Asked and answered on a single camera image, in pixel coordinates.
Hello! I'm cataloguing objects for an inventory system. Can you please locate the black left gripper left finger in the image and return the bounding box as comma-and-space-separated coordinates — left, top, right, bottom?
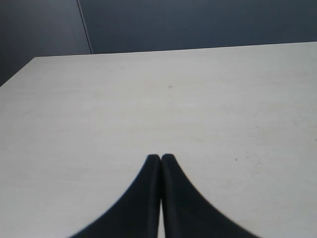
73, 154, 161, 238

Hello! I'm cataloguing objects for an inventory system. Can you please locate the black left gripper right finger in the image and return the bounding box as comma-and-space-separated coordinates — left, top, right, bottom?
161, 154, 256, 238

